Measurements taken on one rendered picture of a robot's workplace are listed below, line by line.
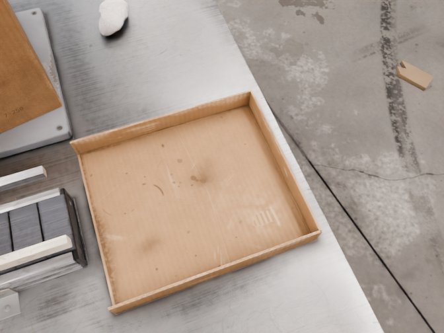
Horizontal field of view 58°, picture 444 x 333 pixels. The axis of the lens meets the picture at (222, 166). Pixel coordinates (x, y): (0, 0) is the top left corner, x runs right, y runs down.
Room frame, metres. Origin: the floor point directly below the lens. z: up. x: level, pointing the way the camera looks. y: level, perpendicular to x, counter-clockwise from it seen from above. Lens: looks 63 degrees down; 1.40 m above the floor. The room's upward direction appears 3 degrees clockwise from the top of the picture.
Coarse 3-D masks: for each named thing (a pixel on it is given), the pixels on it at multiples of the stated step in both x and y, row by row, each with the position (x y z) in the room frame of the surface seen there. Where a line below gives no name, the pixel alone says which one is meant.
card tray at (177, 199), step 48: (240, 96) 0.40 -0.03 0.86; (96, 144) 0.31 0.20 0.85; (144, 144) 0.32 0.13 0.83; (192, 144) 0.32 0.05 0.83; (240, 144) 0.33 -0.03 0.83; (96, 192) 0.23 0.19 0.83; (144, 192) 0.23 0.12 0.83; (192, 192) 0.24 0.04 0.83; (240, 192) 0.24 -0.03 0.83; (288, 192) 0.25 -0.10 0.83; (144, 240) 0.16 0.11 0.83; (192, 240) 0.16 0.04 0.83; (240, 240) 0.17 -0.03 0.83; (288, 240) 0.17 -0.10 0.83; (144, 288) 0.09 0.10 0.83
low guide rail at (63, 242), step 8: (48, 240) 0.13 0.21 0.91; (56, 240) 0.13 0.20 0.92; (64, 240) 0.13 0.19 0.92; (24, 248) 0.12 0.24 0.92; (32, 248) 0.12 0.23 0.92; (40, 248) 0.12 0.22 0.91; (48, 248) 0.12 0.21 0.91; (56, 248) 0.12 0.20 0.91; (64, 248) 0.13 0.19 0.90; (0, 256) 0.11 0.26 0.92; (8, 256) 0.11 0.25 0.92; (16, 256) 0.11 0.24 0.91; (24, 256) 0.11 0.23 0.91; (32, 256) 0.11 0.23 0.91; (40, 256) 0.11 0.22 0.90; (0, 264) 0.10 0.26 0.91; (8, 264) 0.10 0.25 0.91; (16, 264) 0.10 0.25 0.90
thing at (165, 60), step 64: (64, 0) 0.64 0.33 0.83; (128, 0) 0.65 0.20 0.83; (192, 0) 0.66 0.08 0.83; (64, 64) 0.48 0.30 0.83; (128, 64) 0.49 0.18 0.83; (192, 64) 0.50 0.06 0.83; (0, 192) 0.22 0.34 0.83; (320, 256) 0.15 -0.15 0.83; (0, 320) 0.04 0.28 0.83; (64, 320) 0.05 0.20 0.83; (128, 320) 0.05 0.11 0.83; (192, 320) 0.06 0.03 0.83; (256, 320) 0.06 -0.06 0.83; (320, 320) 0.06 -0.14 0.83
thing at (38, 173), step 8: (32, 168) 0.21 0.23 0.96; (40, 168) 0.21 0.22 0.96; (8, 176) 0.19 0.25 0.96; (16, 176) 0.19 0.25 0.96; (24, 176) 0.19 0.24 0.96; (32, 176) 0.20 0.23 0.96; (40, 176) 0.20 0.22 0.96; (0, 184) 0.18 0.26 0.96; (8, 184) 0.18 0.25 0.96; (16, 184) 0.19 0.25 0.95; (24, 184) 0.19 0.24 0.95
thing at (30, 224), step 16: (32, 208) 0.18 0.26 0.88; (48, 208) 0.19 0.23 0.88; (64, 208) 0.19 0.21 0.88; (0, 224) 0.16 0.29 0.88; (16, 224) 0.16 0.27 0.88; (32, 224) 0.16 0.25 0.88; (48, 224) 0.16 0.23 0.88; (64, 224) 0.16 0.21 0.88; (0, 240) 0.14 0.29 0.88; (16, 240) 0.14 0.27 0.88; (32, 240) 0.14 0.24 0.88; (48, 256) 0.12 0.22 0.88; (0, 272) 0.10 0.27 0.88
